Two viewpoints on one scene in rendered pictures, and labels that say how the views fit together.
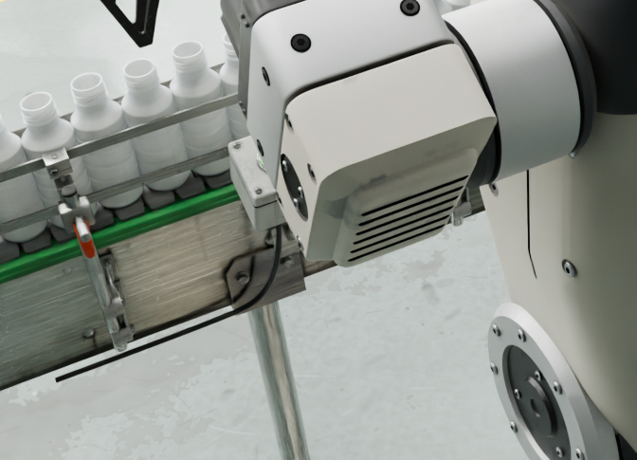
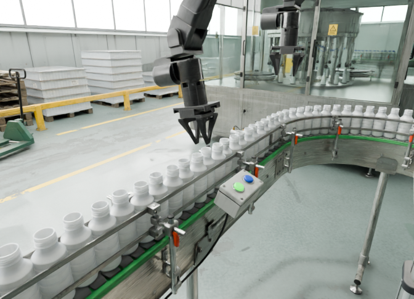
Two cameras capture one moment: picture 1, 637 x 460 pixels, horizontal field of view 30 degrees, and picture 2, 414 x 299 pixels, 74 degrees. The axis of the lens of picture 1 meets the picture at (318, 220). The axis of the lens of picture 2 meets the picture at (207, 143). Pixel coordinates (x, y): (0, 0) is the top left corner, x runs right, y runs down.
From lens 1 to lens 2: 84 cm
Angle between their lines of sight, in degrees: 39
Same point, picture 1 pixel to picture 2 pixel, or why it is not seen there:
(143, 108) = (176, 182)
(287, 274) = (209, 245)
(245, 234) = (201, 231)
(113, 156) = (166, 204)
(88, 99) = (159, 180)
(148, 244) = not seen: hidden behind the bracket
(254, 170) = (235, 192)
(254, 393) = not seen: outside the picture
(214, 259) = (193, 243)
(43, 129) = (145, 195)
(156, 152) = (177, 201)
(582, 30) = not seen: outside the picture
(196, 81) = (188, 171)
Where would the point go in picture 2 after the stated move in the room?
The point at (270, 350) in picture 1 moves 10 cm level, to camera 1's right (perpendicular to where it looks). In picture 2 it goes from (195, 282) to (216, 269)
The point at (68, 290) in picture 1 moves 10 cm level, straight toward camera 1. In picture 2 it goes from (150, 272) to (180, 290)
